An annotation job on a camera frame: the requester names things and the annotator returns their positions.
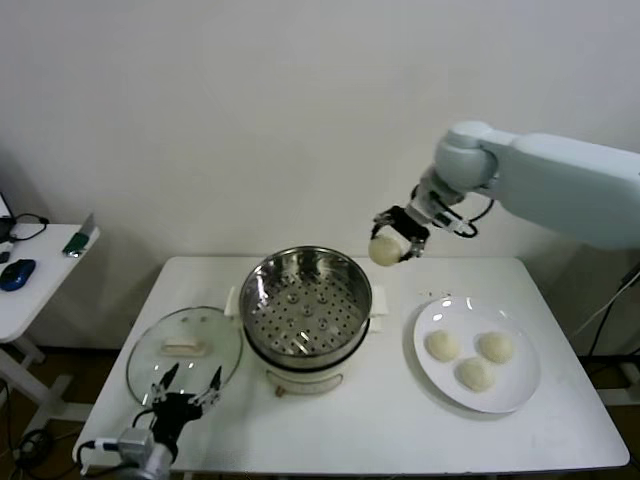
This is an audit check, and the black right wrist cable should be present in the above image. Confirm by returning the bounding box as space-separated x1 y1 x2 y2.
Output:
468 197 497 225

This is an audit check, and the white floor stand base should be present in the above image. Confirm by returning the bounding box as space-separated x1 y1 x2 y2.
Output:
582 352 640 406

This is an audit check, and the round glass pot lid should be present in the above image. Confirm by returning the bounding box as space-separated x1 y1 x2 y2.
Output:
125 305 245 409

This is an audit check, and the blue computer mouse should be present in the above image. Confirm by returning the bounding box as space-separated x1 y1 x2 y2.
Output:
0 258 37 292

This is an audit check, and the green scraper tool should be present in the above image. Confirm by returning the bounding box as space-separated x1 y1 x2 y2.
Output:
62 213 96 259

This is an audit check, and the black looped desk cable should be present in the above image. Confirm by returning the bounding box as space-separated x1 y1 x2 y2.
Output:
9 213 51 242

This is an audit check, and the cream electric cooking pot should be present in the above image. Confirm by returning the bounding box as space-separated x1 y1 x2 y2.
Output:
243 314 386 399

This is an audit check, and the white side table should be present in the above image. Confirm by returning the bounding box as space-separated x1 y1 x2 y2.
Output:
0 222 101 421

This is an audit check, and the thin black hanging cable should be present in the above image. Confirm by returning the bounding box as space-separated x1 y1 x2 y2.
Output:
589 263 640 360

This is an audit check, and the white steamed baozi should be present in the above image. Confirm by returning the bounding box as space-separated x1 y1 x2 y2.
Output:
454 357 496 392
424 329 460 362
478 331 515 365
368 235 404 266

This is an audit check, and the black floor cable bundle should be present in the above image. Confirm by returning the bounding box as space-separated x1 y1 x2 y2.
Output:
13 428 57 464

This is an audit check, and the steel perforated steamer basket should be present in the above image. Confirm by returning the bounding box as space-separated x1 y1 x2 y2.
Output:
225 244 391 369

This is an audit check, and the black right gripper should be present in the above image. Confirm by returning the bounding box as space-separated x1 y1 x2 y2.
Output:
370 204 431 263

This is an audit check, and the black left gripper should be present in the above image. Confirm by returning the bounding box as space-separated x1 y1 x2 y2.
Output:
147 362 224 446

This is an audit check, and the thin white hanging cable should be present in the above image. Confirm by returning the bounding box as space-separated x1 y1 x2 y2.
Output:
572 279 640 337

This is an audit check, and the round white plate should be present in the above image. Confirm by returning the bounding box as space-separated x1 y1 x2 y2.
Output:
412 296 543 414

